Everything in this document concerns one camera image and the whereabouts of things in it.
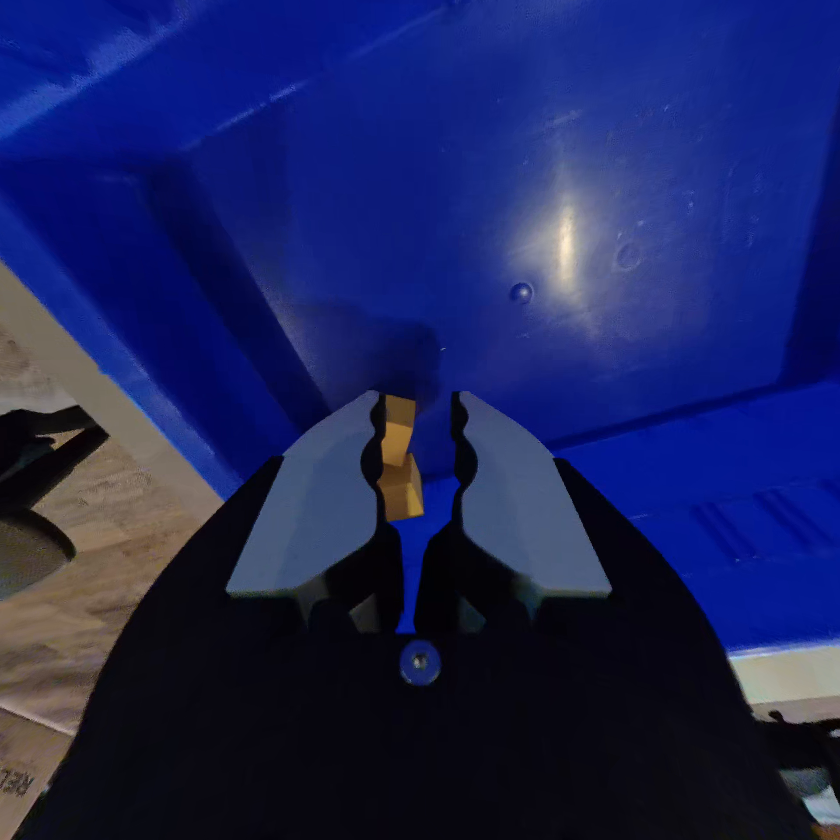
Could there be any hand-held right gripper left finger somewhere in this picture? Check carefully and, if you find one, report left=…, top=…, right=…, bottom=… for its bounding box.
left=226, top=390, right=383, bottom=599

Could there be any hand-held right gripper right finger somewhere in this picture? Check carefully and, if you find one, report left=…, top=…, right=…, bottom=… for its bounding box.
left=451, top=390, right=613, bottom=599

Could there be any blue plastic bin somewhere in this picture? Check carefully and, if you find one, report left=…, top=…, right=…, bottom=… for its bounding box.
left=0, top=0, right=840, bottom=657

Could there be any grey desk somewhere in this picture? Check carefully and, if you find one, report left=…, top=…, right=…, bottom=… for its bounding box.
left=0, top=262, right=840, bottom=706

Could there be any black chair base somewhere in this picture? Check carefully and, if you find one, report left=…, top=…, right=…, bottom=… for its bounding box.
left=0, top=407, right=110, bottom=513

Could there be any mesh chair armrest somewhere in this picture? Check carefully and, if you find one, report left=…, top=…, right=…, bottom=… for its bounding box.
left=0, top=508, right=77, bottom=601

